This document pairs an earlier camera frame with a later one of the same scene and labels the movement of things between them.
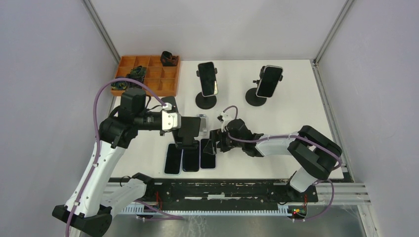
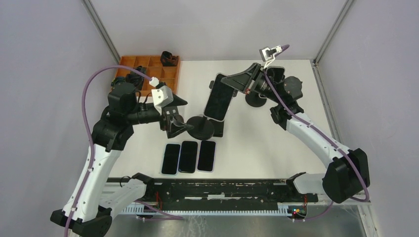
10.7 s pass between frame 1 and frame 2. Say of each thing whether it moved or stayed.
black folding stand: moved
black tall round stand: moved
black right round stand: stayed
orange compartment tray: stayed
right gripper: moved
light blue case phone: moved
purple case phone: stayed
